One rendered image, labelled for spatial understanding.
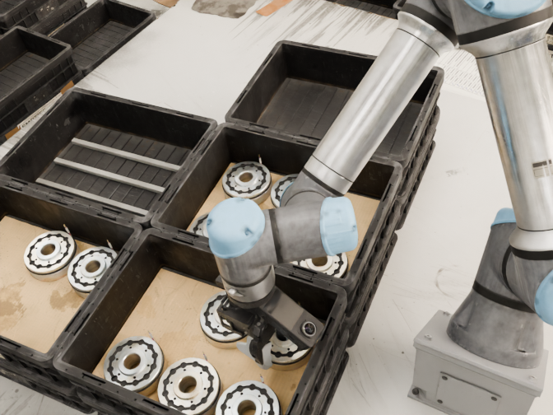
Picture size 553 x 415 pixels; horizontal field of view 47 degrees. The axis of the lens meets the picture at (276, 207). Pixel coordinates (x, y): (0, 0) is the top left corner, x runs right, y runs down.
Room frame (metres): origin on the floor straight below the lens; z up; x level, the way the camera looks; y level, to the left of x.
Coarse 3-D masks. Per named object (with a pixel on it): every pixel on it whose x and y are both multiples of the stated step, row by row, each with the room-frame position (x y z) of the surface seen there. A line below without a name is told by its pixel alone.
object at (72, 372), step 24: (144, 240) 0.74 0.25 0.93; (168, 240) 0.73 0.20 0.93; (192, 240) 0.72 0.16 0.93; (120, 264) 0.69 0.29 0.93; (336, 288) 0.57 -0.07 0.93; (336, 312) 0.52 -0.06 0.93; (72, 336) 0.56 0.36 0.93; (312, 360) 0.45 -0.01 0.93; (96, 384) 0.47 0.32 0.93; (312, 384) 0.42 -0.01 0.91; (144, 408) 0.42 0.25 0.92; (168, 408) 0.41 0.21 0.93; (288, 408) 0.38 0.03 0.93
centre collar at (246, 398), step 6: (240, 396) 0.44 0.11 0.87; (246, 396) 0.44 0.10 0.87; (252, 396) 0.44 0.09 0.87; (240, 402) 0.43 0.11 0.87; (252, 402) 0.43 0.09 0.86; (258, 402) 0.42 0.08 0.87; (234, 408) 0.42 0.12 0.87; (258, 408) 0.41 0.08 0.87; (234, 414) 0.41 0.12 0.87; (258, 414) 0.40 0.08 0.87
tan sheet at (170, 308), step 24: (168, 288) 0.69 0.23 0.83; (192, 288) 0.68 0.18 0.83; (216, 288) 0.67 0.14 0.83; (144, 312) 0.65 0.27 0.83; (168, 312) 0.64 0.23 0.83; (192, 312) 0.63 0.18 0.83; (120, 336) 0.61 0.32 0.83; (144, 336) 0.60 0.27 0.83; (168, 336) 0.59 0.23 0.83; (192, 336) 0.58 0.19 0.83; (168, 360) 0.54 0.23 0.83; (216, 360) 0.53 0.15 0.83; (240, 360) 0.52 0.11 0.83; (288, 384) 0.46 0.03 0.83
